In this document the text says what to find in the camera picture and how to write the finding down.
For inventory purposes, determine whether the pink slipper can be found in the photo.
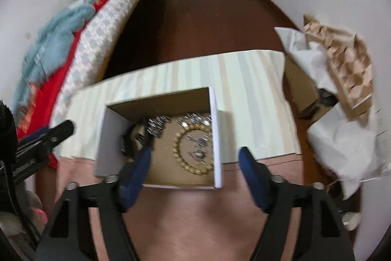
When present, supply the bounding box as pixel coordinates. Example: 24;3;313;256
29;207;48;228

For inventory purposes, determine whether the small silver earring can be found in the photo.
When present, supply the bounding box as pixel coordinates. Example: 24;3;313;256
185;135;209;162

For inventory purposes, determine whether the silver chain bracelet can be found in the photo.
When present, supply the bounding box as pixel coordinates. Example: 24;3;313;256
146;115;172;137

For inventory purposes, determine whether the bed with checkered mattress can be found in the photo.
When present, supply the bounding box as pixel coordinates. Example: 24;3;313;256
50;0;140;127

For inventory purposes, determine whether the brown cardboard box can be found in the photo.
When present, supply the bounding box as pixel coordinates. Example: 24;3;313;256
284;56;338;123

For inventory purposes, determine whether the white cardboard box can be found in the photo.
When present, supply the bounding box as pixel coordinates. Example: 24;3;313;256
94;87;223;189

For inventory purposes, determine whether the wooden bead bracelet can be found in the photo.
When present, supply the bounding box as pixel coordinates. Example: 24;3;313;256
172;122;214;176

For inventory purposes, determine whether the small silver chain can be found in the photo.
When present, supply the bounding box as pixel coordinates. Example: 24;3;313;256
177;112;212;127

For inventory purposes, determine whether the pink table cloth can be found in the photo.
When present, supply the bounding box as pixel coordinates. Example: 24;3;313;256
57;154;303;260

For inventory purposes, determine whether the brown checkered scarf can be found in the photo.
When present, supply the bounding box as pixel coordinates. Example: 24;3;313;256
304;15;374;127

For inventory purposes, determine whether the teal quilt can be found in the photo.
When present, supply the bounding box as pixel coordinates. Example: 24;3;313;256
12;0;97;119

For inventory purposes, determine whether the white mug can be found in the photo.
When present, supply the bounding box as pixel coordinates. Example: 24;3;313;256
342;212;362;231

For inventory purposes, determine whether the white sheet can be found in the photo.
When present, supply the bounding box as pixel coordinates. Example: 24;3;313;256
274;27;377;199

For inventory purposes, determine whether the black smart watch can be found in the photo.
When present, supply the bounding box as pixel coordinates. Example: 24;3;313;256
121;117;154;160

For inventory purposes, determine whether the striped pale cloth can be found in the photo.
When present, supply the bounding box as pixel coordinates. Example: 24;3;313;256
54;50;301;163

